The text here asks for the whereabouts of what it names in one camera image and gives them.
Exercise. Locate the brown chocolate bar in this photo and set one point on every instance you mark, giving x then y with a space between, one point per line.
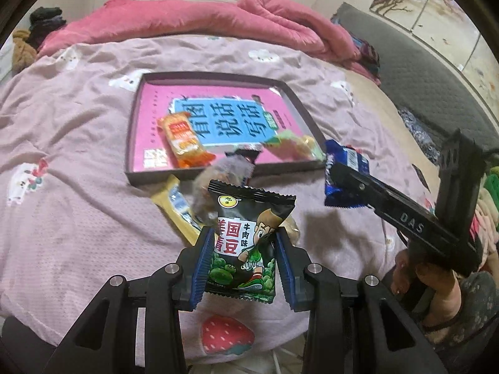
247 156

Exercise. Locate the yellow candy packet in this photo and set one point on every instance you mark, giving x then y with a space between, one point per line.
171 206

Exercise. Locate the lilac printed bedsheet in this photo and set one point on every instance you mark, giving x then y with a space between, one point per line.
78 202

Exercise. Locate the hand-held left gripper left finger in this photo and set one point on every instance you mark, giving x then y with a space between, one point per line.
202 268

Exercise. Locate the dark striped cloth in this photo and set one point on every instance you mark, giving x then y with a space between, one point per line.
366 56

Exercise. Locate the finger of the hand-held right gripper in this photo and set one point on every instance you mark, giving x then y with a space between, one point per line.
362 189

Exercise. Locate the blue snack packet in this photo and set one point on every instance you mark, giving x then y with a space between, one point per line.
351 156

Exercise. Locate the person's right hand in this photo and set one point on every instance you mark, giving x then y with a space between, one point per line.
434 288

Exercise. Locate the pink-lined tray with book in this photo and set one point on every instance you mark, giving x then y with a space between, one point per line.
214 79

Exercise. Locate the green wrapped pastry packet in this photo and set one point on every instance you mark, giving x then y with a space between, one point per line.
292 146

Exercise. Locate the blue white patterned cloth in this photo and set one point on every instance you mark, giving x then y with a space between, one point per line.
419 130

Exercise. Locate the orange snack packet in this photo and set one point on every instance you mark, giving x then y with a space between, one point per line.
185 140

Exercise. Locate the brown garment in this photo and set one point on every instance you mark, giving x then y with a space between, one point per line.
23 50

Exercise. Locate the dark grey headboard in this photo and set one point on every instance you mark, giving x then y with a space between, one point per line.
429 66

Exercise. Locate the black green pea snack packet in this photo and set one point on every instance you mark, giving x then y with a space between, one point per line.
241 233

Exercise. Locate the painted tree sliding door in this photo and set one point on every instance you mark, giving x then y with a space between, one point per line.
436 0

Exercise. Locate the clear brown pastry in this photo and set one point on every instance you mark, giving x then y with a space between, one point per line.
206 194

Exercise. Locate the person's right forearm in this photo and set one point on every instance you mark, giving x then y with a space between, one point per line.
475 304

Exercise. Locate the pink quilt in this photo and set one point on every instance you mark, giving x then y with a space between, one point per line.
195 15

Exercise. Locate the black clothes pile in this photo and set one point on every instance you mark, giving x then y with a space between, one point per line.
45 25

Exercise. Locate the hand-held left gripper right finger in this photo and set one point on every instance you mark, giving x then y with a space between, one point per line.
286 272

